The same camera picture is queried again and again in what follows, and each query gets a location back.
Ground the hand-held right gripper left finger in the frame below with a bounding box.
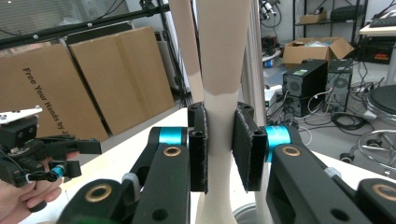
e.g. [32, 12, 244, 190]
[187, 102, 209, 194]

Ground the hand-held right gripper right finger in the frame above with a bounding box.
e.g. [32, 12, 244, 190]
[232, 102, 269, 192]

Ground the cream slotted spatula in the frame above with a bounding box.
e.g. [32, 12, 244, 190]
[195, 0, 254, 224]

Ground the white grid mat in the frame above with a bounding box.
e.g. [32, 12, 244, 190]
[18, 106, 396, 224]

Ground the large printed cardboard sheet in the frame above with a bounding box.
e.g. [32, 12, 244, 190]
[0, 43, 110, 143]

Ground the white device with green display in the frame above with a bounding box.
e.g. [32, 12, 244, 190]
[264, 85, 284, 108]

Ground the large plain cardboard sheet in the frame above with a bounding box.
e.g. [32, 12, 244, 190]
[68, 26, 176, 136]

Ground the black computer tower green label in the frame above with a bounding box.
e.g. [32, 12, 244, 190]
[282, 59, 329, 118]

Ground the black computer tower with fan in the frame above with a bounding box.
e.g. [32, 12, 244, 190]
[325, 59, 354, 113]

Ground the open brown cardboard box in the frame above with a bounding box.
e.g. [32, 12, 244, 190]
[282, 36, 355, 68]

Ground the black stool with chrome base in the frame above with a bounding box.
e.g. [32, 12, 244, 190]
[339, 83, 396, 180]

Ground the black shelf rack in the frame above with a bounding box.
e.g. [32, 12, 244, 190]
[292, 0, 370, 45]

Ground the light wooden desk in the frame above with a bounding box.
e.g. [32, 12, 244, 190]
[358, 18, 396, 38]

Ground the black keyboard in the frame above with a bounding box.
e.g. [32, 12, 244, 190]
[368, 15, 396, 28]

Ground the black cable coil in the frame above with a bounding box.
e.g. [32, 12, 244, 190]
[330, 111, 372, 132]

